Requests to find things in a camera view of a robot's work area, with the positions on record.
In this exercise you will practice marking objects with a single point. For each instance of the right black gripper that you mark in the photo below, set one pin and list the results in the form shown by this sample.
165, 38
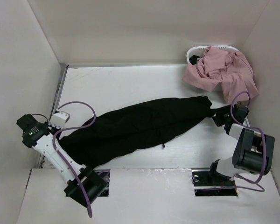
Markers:
219, 111

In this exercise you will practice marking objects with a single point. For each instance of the pink trousers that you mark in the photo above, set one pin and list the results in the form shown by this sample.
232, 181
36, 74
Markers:
230, 69

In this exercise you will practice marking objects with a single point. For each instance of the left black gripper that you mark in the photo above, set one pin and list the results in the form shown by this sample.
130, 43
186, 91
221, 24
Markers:
52, 126

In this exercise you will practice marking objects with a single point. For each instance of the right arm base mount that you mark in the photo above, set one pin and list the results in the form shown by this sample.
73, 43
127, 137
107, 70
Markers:
207, 185

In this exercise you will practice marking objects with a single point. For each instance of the black trousers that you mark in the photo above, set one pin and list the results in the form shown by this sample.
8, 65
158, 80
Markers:
144, 125

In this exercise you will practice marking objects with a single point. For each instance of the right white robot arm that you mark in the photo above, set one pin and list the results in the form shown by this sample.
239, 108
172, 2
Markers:
253, 152

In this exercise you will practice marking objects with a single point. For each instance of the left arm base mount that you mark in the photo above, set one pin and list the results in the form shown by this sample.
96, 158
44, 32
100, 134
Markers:
105, 175

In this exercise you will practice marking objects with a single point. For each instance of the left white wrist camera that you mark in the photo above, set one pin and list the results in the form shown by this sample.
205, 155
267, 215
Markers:
59, 119

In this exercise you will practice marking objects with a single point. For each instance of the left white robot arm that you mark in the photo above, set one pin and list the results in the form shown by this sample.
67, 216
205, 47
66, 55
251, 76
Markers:
84, 185

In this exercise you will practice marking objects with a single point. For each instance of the white laundry basket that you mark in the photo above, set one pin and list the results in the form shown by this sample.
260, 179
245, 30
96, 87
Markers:
200, 51

